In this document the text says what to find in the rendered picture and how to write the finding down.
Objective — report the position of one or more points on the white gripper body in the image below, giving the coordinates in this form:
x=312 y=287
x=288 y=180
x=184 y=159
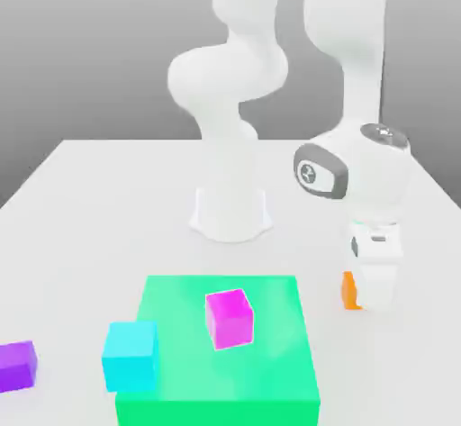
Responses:
x=378 y=282

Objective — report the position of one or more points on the small orange cube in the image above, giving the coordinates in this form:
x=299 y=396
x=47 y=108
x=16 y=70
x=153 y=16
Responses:
x=348 y=291

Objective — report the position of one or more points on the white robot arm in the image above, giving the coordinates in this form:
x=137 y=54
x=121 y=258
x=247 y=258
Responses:
x=230 y=80

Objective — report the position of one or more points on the small magenta cube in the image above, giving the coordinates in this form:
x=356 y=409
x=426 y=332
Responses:
x=230 y=319

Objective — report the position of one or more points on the small cyan cube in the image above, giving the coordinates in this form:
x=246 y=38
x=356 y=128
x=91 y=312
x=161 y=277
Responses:
x=130 y=355

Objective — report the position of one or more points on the small purple cube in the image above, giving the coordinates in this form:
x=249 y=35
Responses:
x=16 y=364

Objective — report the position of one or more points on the large green box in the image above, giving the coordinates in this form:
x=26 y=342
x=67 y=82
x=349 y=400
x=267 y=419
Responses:
x=230 y=372

